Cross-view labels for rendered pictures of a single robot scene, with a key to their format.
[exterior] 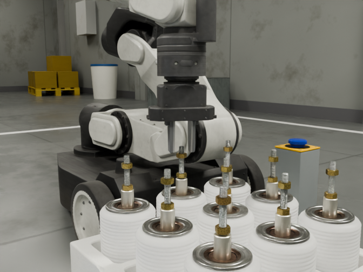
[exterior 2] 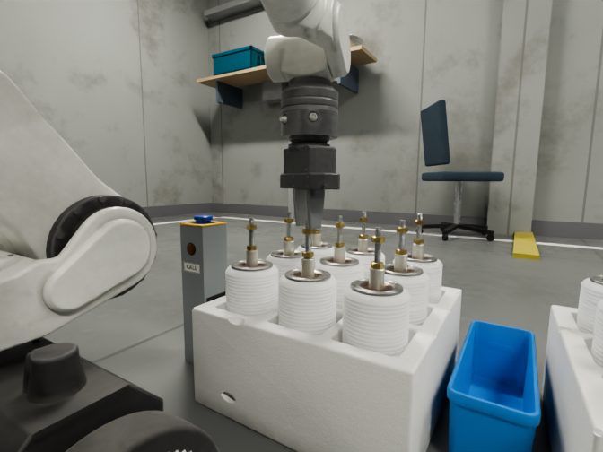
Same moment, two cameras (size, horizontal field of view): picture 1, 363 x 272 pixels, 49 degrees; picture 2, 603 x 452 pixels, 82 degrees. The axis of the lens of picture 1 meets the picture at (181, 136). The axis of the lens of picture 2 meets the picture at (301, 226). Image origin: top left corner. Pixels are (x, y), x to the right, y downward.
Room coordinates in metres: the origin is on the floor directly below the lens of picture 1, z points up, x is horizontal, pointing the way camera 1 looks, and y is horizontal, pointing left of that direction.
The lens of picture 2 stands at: (0.93, 0.52, 0.40)
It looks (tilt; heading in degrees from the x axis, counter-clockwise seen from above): 7 degrees down; 250
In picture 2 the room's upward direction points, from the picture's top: straight up
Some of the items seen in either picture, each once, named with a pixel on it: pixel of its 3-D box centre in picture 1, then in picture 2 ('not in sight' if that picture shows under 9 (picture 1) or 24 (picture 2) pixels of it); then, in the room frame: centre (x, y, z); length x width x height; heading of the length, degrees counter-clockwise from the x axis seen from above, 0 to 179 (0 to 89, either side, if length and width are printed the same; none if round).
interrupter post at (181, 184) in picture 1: (181, 186); (308, 267); (0.73, 0.00, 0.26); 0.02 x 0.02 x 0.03
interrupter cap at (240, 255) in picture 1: (222, 256); (417, 258); (0.47, -0.05, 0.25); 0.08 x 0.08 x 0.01
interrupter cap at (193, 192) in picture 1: (181, 193); (307, 275); (0.73, 0.00, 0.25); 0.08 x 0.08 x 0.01
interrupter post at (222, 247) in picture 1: (222, 246); (417, 252); (0.47, -0.05, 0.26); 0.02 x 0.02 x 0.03
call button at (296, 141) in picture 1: (297, 143); (203, 220); (0.87, -0.26, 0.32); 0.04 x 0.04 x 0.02
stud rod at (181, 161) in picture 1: (181, 165); (308, 243); (0.73, 0.00, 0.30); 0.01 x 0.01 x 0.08
